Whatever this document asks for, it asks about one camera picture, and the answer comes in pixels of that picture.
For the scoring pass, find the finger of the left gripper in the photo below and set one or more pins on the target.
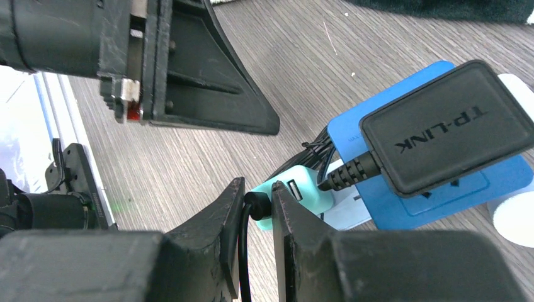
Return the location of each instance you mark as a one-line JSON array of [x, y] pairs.
[[199, 80]]

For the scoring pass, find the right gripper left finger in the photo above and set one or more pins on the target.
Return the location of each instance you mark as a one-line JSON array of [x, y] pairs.
[[196, 261]]

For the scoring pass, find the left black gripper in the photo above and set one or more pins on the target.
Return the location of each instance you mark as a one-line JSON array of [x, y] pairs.
[[123, 44]]

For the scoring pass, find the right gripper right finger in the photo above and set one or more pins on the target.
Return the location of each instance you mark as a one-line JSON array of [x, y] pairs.
[[315, 262]]

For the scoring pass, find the light blue power strip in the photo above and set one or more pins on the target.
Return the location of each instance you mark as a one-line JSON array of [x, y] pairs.
[[373, 200]]

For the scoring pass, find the blue cube socket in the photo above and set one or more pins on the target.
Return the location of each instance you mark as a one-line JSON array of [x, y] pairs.
[[443, 140]]

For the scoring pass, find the black white checkered pillow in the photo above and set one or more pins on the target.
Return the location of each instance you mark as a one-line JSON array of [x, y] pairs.
[[515, 12]]

